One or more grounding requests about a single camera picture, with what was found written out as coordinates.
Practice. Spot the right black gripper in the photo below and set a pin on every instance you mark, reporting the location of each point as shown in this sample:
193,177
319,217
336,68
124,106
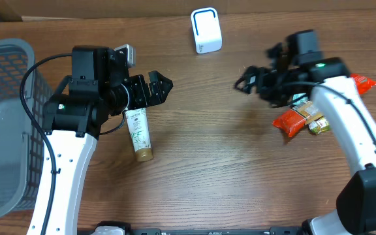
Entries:
262,76

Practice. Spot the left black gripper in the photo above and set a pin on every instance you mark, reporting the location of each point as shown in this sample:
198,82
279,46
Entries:
141,90

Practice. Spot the white Pantene tube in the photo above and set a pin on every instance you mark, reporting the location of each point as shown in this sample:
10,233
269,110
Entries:
137,122

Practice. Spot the spaghetti pack orange ends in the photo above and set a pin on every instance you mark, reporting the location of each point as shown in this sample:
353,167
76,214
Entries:
298,117

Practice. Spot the green yellow snack pouch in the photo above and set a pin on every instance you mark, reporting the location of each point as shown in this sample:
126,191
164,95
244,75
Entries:
319,126

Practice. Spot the teal snack packet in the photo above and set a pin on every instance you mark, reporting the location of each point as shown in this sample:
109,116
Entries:
298,98

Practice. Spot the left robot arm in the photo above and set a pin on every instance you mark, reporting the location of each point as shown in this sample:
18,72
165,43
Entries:
99,87

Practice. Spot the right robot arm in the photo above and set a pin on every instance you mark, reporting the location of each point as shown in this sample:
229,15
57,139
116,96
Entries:
298,66

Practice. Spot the white barcode scanner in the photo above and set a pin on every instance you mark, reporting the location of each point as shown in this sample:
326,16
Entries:
206,30

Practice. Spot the grey plastic basket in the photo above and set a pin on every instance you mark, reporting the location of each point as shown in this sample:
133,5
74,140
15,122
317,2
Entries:
21,146

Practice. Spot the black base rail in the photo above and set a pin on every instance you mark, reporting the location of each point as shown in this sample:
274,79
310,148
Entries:
114,227

